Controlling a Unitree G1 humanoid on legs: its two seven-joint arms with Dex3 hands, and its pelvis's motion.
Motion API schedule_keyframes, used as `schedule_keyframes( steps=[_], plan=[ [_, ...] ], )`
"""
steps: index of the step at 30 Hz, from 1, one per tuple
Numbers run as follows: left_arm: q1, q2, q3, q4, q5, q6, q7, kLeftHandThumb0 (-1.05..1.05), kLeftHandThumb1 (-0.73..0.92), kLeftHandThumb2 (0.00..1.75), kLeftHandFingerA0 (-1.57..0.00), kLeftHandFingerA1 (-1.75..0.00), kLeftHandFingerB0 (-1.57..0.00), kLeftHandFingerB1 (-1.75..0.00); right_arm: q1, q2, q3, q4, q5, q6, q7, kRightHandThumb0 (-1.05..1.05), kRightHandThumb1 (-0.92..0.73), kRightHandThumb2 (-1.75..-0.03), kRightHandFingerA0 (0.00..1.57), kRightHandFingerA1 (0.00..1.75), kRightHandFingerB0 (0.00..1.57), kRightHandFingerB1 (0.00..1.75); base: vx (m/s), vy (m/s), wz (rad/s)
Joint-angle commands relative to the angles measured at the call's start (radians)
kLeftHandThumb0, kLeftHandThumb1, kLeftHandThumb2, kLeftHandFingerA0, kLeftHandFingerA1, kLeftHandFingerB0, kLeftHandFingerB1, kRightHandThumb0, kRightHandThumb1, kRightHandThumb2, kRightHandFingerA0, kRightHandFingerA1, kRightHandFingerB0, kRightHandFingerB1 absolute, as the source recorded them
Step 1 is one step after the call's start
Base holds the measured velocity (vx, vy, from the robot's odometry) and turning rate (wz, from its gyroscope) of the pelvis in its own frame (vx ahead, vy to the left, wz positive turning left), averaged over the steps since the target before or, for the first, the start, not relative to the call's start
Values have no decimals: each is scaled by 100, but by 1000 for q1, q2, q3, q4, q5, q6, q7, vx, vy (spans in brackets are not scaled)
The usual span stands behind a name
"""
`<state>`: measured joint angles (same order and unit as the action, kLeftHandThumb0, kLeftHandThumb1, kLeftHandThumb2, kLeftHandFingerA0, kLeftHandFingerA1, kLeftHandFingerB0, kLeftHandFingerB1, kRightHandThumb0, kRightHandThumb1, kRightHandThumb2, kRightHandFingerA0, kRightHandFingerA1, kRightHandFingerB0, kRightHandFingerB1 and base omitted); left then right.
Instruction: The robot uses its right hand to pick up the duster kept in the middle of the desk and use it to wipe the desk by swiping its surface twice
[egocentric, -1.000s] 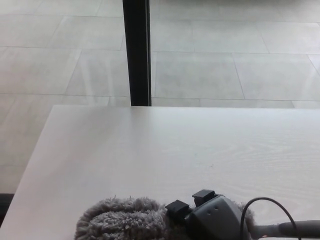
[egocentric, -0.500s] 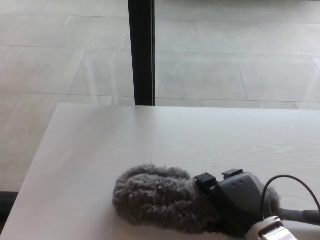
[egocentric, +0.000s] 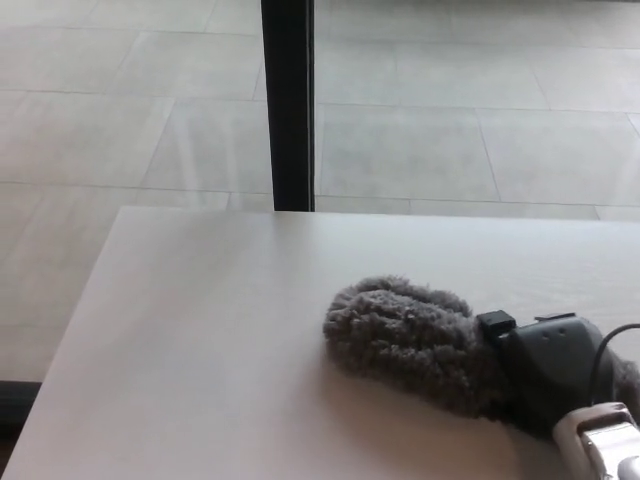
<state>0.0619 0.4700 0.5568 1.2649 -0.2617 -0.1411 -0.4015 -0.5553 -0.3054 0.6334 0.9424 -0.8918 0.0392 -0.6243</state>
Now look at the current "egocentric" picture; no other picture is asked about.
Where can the black vertical frame post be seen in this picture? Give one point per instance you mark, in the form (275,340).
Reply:
(292,105)

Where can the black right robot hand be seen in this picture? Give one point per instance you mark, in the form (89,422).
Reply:
(555,370)

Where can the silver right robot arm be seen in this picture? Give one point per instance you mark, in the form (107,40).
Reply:
(600,442)

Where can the grey fluffy microfibre duster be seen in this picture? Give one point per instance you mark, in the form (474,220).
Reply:
(410,345)

